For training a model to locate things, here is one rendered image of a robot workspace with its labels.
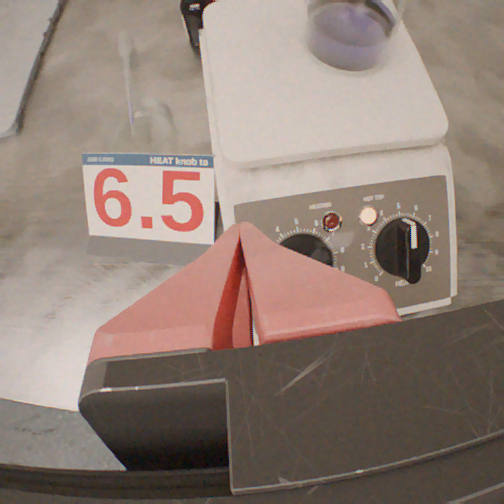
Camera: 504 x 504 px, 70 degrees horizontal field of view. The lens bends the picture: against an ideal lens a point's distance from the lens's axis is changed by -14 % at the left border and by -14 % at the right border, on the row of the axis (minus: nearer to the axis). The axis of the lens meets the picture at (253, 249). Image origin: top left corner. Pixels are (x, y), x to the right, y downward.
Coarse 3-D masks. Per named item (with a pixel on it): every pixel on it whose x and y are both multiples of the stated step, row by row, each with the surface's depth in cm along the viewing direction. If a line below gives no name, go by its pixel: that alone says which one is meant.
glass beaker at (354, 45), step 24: (312, 0) 16; (336, 0) 15; (360, 0) 15; (384, 0) 15; (312, 24) 18; (336, 24) 16; (360, 24) 16; (384, 24) 16; (312, 48) 19; (336, 48) 18; (360, 48) 18; (384, 48) 18; (336, 72) 20; (360, 72) 19
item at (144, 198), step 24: (96, 168) 25; (120, 168) 25; (144, 168) 25; (168, 168) 25; (192, 168) 25; (96, 192) 26; (120, 192) 26; (144, 192) 26; (168, 192) 26; (192, 192) 25; (96, 216) 27; (120, 216) 27; (144, 216) 27; (168, 216) 26; (192, 216) 26
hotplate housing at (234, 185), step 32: (320, 160) 21; (352, 160) 21; (384, 160) 21; (416, 160) 21; (448, 160) 21; (224, 192) 21; (256, 192) 21; (288, 192) 21; (448, 192) 21; (224, 224) 22
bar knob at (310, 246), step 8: (288, 240) 21; (296, 240) 21; (304, 240) 21; (312, 240) 21; (320, 240) 21; (288, 248) 21; (296, 248) 21; (304, 248) 21; (312, 248) 20; (320, 248) 20; (312, 256) 20; (320, 256) 20; (328, 256) 20; (328, 264) 21
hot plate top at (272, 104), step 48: (240, 0) 22; (288, 0) 22; (240, 48) 21; (288, 48) 21; (240, 96) 20; (288, 96) 20; (336, 96) 20; (384, 96) 20; (432, 96) 19; (240, 144) 19; (288, 144) 19; (336, 144) 19; (384, 144) 19; (432, 144) 19
